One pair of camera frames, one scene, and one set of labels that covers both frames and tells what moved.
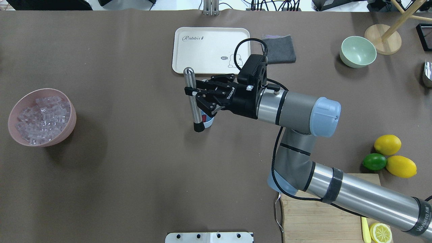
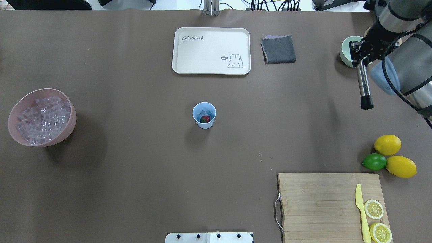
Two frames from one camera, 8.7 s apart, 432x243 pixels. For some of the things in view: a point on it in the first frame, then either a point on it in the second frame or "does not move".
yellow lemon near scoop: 387,144 does not move
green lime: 374,161 does not move
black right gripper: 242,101 → 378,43
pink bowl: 42,117 does not move
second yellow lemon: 401,166 does not move
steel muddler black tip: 190,80 → 367,102
